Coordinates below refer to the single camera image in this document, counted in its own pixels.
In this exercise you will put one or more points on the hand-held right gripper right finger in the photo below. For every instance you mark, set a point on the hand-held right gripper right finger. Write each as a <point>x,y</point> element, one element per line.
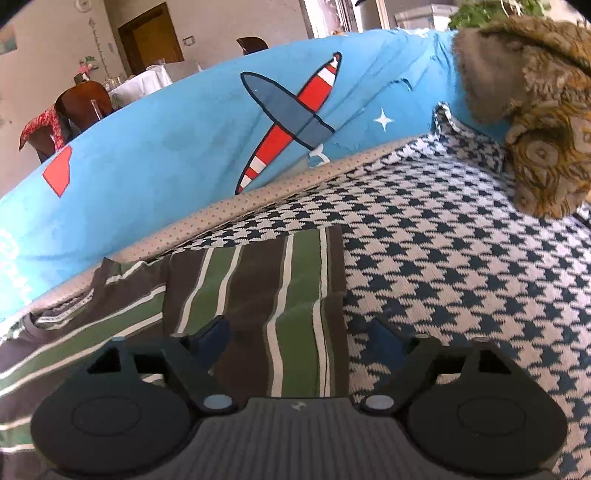
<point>385,339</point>

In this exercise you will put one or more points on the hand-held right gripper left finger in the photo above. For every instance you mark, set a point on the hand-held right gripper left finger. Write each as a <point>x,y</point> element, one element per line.
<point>212,339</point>

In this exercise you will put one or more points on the green brown striped t-shirt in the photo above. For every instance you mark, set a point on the green brown striped t-shirt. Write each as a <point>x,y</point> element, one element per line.
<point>258,286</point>

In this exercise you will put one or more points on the houndstooth sofa seat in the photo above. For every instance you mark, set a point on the houndstooth sofa seat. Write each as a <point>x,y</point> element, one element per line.
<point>438,258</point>

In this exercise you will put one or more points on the blue printed blanket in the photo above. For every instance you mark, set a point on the blue printed blanket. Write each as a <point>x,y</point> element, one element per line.
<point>138,161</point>

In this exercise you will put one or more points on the table with white tablecloth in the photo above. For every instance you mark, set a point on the table with white tablecloth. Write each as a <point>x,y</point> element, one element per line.
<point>147,81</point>

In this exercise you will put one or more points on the brown wooden chair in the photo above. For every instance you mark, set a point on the brown wooden chair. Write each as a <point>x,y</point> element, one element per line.
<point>83,106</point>

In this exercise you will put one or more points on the red patterned cloth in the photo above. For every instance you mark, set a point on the red patterned cloth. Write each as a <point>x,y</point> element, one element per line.
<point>41,124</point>

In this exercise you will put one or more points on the brown patterned garment pile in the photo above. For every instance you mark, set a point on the brown patterned garment pile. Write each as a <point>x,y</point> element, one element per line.
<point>545,115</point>

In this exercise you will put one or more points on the black chair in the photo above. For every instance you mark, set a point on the black chair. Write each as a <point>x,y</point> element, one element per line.
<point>253,45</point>

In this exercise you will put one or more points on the flower decoration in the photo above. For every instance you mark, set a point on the flower decoration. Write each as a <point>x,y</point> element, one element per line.
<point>85,69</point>

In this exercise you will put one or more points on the wooden door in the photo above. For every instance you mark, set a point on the wooden door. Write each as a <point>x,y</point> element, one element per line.
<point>152,37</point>

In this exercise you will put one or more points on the white cabinet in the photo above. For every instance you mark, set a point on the white cabinet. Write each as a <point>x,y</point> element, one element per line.
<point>425,18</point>

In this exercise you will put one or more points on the green plant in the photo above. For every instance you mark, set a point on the green plant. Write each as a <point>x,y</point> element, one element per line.
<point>489,11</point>

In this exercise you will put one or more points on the wall light switch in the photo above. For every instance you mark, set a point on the wall light switch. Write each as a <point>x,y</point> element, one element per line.
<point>188,41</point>

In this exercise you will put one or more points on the height chart wall sticker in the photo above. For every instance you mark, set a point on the height chart wall sticker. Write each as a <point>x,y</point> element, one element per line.
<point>99,46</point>

